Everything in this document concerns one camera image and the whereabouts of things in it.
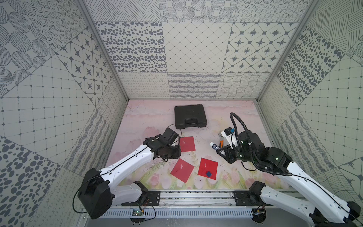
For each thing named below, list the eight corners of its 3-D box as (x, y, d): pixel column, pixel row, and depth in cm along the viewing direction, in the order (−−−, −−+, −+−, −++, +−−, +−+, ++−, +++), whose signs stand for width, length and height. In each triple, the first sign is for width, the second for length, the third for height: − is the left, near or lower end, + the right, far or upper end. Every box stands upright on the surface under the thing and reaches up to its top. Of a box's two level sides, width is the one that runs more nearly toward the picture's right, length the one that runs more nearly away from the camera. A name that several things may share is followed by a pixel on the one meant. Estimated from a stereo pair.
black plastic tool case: (174, 128, 103) (173, 124, 100) (175, 108, 116) (175, 104, 113) (206, 128, 103) (207, 125, 100) (204, 108, 117) (204, 104, 113)
